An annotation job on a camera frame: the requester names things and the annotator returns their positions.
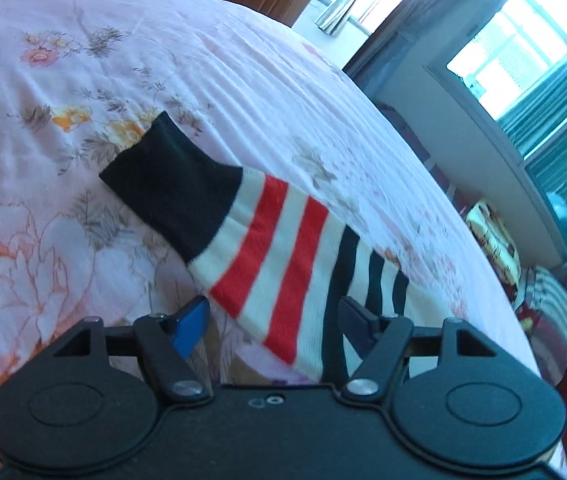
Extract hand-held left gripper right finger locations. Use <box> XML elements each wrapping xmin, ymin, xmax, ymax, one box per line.
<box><xmin>339</xmin><ymin>297</ymin><xmax>498</xmax><ymax>404</ymax></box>

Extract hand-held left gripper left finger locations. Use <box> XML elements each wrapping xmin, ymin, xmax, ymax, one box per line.
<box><xmin>54</xmin><ymin>296</ymin><xmax>212</xmax><ymax>404</ymax></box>

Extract striped knit small garment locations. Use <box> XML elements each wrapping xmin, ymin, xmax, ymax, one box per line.
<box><xmin>98</xmin><ymin>111</ymin><xmax>410</xmax><ymax>382</ymax></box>

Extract folded printed blanket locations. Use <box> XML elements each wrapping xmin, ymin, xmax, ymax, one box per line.
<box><xmin>465</xmin><ymin>200</ymin><xmax>522</xmax><ymax>311</ymax></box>

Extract grey striped pillow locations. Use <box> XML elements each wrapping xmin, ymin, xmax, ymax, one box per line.
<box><xmin>512</xmin><ymin>265</ymin><xmax>567</xmax><ymax>393</ymax></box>

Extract floral pink bed sheet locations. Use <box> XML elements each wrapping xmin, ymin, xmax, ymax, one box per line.
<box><xmin>0</xmin><ymin>0</ymin><xmax>567</xmax><ymax>480</ymax></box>

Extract dark grey curtain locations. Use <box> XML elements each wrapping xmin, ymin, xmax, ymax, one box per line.
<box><xmin>342</xmin><ymin>0</ymin><xmax>447</xmax><ymax>93</ymax></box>

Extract grey framed window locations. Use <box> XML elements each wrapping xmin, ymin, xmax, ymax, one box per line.
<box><xmin>424</xmin><ymin>0</ymin><xmax>567</xmax><ymax>266</ymax></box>

